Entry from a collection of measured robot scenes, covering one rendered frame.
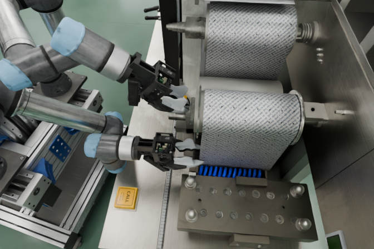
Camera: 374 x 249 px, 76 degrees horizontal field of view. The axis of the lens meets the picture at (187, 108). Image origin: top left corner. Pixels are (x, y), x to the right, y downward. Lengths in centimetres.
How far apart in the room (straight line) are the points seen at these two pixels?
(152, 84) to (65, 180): 138
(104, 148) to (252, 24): 55
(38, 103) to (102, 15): 266
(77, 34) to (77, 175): 139
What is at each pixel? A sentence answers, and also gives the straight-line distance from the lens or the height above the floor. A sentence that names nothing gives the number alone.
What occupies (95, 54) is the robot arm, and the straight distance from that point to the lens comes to 55.
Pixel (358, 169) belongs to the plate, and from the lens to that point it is 60.
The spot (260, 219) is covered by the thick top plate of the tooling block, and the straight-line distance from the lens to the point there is 80.
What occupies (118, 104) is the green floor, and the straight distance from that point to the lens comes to 231.
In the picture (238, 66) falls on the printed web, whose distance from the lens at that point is 78.
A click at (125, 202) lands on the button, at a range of 92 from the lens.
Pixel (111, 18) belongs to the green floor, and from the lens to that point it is 332.
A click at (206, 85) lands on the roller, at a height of 123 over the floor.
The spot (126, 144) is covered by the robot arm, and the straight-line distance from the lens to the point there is 74.
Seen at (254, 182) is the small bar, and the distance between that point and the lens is 81.
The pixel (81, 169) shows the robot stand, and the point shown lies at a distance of 184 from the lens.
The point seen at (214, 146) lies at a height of 117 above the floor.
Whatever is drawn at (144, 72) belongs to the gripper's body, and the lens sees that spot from 56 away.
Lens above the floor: 179
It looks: 55 degrees down
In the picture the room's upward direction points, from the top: straight up
